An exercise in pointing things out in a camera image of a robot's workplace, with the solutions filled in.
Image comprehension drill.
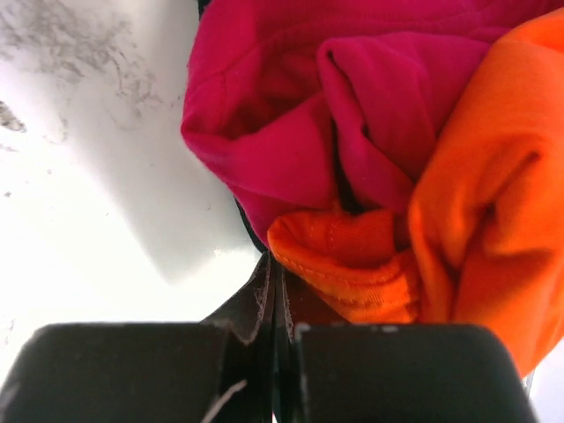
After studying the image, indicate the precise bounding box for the red t shirt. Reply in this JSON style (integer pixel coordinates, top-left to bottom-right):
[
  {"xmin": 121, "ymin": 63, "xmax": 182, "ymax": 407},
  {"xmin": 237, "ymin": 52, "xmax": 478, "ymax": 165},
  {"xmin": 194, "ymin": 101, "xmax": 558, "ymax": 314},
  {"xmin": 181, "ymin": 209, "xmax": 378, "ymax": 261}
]
[{"xmin": 181, "ymin": 1, "xmax": 561, "ymax": 239}]

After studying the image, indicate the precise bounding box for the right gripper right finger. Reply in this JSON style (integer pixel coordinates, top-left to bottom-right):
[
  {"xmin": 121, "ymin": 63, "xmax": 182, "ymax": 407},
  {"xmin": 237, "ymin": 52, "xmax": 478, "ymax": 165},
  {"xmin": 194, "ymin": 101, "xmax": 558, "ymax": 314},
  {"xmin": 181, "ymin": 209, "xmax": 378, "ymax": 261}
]
[{"xmin": 275, "ymin": 271, "xmax": 536, "ymax": 422}]

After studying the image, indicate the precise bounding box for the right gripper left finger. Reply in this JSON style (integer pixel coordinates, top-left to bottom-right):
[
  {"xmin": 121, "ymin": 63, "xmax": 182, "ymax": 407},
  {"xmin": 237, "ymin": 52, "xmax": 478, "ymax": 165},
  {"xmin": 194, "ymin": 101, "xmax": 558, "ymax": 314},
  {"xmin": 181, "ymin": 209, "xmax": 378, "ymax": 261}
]
[{"xmin": 1, "ymin": 254, "xmax": 271, "ymax": 422}]

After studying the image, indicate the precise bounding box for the orange t shirt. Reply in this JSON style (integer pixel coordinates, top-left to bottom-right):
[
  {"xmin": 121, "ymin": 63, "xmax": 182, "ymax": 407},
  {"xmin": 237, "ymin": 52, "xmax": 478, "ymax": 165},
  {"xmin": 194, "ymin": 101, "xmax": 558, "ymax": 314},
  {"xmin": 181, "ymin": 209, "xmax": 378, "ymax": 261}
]
[{"xmin": 268, "ymin": 11, "xmax": 563, "ymax": 376}]

